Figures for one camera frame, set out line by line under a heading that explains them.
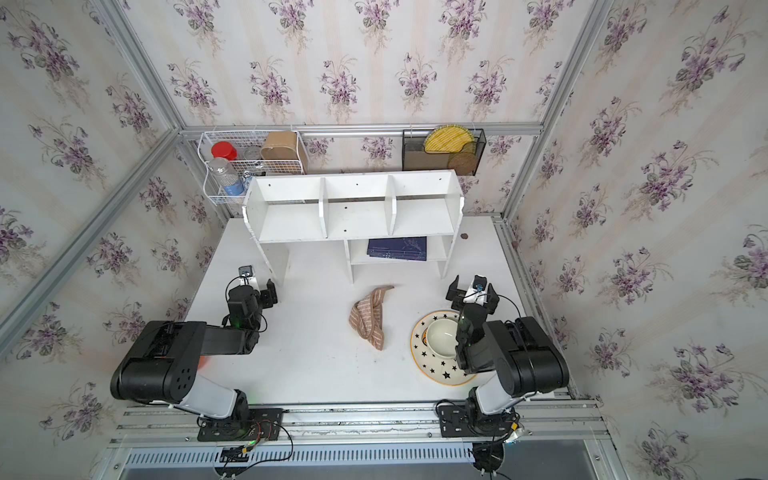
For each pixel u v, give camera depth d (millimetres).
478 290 731
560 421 748
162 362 448
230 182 905
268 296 840
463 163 980
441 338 848
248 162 928
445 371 804
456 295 801
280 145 875
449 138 935
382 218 874
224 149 927
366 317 848
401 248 925
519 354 465
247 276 788
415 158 959
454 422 731
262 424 725
